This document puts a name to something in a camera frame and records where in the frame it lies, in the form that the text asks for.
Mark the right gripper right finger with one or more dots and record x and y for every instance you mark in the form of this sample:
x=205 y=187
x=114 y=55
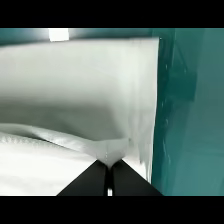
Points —
x=131 y=183

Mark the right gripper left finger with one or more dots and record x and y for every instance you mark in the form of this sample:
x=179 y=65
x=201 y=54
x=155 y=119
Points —
x=88 y=183

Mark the white shirt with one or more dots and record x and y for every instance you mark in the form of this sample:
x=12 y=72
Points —
x=76 y=93

